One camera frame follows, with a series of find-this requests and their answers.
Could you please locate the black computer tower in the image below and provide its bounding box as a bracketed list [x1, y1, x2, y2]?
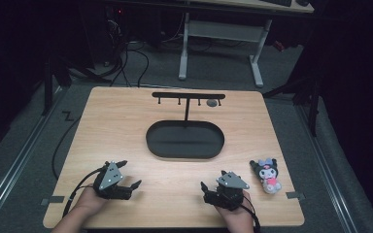
[104, 4, 128, 66]

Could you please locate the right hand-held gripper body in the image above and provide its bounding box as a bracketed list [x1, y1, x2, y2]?
[203, 171, 251, 212]

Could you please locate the person's right hand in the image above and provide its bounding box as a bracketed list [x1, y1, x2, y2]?
[215, 190, 254, 225]

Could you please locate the metal floor rail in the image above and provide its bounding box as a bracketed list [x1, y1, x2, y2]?
[0, 86, 65, 228]
[295, 104, 359, 233]

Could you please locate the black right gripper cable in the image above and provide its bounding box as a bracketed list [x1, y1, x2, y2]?
[238, 200, 262, 233]

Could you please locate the black hook stand with tray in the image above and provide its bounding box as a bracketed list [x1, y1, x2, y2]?
[145, 91, 226, 160]

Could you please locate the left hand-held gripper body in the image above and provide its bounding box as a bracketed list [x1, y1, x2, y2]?
[92, 160, 134, 201]

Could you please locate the black and pink plush keychain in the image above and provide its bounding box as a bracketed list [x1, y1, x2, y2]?
[249, 157, 283, 195]

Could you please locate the black floor cable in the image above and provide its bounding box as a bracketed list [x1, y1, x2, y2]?
[51, 115, 83, 181]

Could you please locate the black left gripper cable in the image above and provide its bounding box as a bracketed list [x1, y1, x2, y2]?
[61, 166, 109, 218]

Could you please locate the bundle of black cables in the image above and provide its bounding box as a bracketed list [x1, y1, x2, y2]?
[102, 40, 151, 88]

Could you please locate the white-legged desk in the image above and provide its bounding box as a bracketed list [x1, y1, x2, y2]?
[177, 0, 316, 89]

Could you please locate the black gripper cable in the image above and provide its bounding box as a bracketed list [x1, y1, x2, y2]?
[238, 200, 262, 233]
[61, 166, 109, 218]

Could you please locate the black tripod stand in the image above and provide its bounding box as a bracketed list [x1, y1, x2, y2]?
[261, 73, 322, 138]
[41, 53, 112, 117]

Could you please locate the grey tape strip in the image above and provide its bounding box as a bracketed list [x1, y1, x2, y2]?
[285, 191, 306, 200]
[40, 195, 66, 207]

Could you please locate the black keyboard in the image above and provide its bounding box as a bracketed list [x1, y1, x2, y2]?
[259, 0, 293, 8]

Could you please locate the person's left hand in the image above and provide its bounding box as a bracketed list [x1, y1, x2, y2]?
[73, 183, 111, 217]

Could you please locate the small red object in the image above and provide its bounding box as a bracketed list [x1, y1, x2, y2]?
[273, 40, 287, 53]

